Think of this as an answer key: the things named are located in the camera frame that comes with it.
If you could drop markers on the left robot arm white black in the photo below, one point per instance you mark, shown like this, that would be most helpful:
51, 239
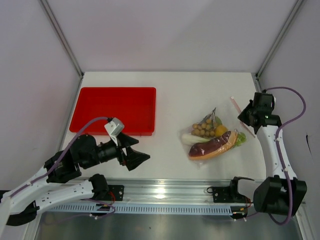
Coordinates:
43, 191

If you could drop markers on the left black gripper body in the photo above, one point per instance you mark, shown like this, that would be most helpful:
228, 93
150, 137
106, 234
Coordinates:
123, 155

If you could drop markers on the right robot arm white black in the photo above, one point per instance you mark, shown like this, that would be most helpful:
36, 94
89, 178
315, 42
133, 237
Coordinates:
281, 193

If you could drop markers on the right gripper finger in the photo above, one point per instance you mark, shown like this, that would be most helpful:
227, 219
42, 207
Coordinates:
249, 122
247, 112

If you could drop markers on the aluminium mounting rail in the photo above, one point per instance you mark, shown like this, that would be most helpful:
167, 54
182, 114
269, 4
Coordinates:
164, 192

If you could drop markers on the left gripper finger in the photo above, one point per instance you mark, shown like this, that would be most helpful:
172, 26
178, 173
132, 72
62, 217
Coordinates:
135, 158
126, 141

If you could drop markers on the left aluminium frame post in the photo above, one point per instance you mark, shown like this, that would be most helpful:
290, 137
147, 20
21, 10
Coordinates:
61, 36

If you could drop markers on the slotted white cable duct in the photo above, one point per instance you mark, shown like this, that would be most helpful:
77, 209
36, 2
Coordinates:
133, 208

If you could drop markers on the clear pink-dotted zip bag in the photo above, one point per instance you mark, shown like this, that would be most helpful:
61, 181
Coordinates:
228, 112

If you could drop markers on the orange purple sweet potato slice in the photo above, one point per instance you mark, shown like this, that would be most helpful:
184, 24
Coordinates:
214, 147

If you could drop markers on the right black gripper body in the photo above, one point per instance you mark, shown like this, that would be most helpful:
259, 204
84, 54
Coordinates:
253, 111

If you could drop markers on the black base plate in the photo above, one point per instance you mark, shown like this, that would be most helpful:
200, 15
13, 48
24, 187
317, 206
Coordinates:
115, 194
226, 194

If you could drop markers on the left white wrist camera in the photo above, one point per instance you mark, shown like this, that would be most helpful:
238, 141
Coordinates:
114, 127

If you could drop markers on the right aluminium frame post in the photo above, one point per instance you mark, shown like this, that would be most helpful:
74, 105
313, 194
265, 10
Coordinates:
287, 24

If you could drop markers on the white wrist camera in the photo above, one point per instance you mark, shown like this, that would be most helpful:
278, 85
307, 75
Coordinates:
273, 102
114, 127

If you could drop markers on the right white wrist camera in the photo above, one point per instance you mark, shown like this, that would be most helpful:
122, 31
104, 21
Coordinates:
273, 102

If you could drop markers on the aluminium frame post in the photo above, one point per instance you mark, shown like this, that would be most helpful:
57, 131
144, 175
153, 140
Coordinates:
287, 24
61, 36

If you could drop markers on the yellow potato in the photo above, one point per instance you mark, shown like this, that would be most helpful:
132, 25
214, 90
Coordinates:
220, 130

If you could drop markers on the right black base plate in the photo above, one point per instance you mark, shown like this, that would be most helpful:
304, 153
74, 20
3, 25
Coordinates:
226, 194

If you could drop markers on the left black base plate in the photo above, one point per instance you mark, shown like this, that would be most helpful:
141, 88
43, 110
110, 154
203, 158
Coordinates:
115, 194

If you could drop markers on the red plastic tray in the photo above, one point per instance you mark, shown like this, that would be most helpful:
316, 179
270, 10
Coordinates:
134, 106

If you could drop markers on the bunch of tan longans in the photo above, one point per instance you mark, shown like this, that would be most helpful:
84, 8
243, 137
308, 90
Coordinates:
207, 127

